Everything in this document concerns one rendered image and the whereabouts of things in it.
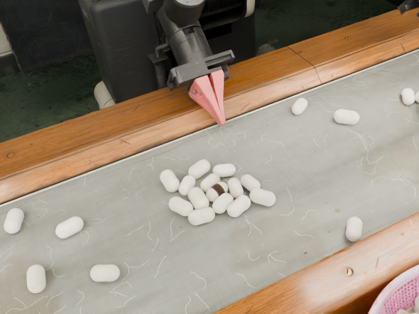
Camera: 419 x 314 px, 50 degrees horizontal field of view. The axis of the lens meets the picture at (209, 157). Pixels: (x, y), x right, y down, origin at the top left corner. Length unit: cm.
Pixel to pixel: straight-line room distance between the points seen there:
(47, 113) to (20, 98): 23
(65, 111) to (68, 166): 155
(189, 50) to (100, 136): 19
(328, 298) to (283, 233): 11
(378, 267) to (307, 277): 8
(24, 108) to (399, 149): 193
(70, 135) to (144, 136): 12
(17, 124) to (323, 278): 191
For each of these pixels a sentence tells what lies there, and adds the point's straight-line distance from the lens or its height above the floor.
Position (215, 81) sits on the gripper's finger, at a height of 82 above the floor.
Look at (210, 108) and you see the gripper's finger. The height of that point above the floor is 77.
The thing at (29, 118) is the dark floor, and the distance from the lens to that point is 227.
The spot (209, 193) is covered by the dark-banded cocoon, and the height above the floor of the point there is 76.
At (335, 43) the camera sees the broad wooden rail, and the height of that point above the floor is 76.
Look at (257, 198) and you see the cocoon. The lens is 58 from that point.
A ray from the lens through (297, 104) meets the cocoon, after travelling 72.
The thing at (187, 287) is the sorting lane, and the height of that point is 74.
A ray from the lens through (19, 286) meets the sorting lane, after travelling 59.
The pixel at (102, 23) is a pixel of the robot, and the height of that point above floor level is 63.
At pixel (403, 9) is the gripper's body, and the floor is 85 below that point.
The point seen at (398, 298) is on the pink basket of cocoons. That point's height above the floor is 75.
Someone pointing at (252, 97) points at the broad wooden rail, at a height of 76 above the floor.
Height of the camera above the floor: 118
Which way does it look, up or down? 42 degrees down
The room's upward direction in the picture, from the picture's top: 8 degrees counter-clockwise
